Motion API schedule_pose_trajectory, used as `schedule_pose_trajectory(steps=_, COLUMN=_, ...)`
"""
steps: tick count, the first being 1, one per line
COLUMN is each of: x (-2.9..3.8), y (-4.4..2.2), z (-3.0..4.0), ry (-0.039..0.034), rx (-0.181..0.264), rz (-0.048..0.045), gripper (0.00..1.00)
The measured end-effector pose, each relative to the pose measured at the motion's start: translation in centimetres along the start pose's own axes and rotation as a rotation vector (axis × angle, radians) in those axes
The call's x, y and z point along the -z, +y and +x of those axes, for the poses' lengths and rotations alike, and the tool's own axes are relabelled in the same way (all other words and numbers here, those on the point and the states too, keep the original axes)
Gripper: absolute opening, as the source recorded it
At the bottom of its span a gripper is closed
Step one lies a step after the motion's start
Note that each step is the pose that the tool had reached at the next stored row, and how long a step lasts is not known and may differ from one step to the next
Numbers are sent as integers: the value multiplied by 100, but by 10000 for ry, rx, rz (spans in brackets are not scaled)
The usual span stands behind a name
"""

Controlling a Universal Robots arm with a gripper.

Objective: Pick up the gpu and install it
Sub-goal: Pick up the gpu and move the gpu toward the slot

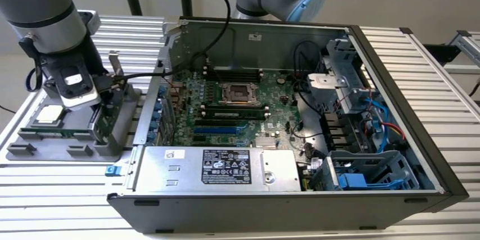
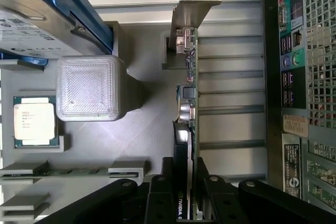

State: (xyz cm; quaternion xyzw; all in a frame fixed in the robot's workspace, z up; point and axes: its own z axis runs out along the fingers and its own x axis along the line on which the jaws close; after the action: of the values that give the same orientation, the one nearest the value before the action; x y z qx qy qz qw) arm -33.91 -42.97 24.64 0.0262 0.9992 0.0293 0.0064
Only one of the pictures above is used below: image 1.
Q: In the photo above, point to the graphics card with black cooler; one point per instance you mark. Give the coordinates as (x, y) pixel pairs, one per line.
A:
(108, 122)

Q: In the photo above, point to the small silver heatsink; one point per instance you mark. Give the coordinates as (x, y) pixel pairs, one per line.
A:
(267, 142)

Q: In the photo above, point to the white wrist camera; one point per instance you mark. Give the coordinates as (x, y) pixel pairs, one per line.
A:
(80, 96)

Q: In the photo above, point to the neighbouring metal slat table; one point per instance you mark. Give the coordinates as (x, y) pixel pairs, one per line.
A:
(468, 43)

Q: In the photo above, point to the short black expansion slot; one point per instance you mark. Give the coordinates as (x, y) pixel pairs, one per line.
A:
(199, 138)

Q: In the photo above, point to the black open PC case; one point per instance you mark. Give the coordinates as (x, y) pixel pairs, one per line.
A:
(263, 214)

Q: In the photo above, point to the blue expansion slot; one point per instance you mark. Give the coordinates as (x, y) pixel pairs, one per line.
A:
(216, 130)

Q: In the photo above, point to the silver coin battery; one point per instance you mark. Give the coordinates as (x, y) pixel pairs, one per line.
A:
(281, 79)

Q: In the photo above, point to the grey plastic disk bay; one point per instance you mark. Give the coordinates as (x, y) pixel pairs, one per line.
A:
(360, 158)

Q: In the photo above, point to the green motherboard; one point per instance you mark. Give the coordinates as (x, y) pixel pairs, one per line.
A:
(273, 96)

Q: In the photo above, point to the long black expansion slot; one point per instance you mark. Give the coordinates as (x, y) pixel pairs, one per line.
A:
(215, 123)

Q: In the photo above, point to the black RAM slot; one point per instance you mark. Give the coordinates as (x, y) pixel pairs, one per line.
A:
(232, 106)
(236, 73)
(232, 118)
(232, 109)
(236, 76)
(236, 70)
(203, 114)

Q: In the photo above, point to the grey parts rack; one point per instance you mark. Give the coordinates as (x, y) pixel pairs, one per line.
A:
(80, 121)

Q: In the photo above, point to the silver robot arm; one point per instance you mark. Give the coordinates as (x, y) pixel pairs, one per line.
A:
(37, 12)

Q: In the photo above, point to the green RAM stick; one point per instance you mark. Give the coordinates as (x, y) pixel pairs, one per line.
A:
(56, 132)

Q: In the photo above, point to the CPU socket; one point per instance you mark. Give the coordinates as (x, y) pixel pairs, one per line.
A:
(240, 92)

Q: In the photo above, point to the silver power supply unit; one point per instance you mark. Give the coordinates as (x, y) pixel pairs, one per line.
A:
(187, 172)

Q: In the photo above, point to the metal drive cage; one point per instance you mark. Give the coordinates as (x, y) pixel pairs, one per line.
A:
(337, 82)

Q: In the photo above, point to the blue plastic bay block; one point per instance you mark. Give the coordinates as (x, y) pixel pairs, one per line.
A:
(352, 181)

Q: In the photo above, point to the black labelled RAM stick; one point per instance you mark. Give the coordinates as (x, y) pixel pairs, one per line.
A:
(228, 114)

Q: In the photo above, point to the silver CPU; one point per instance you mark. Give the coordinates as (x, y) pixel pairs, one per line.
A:
(48, 116)

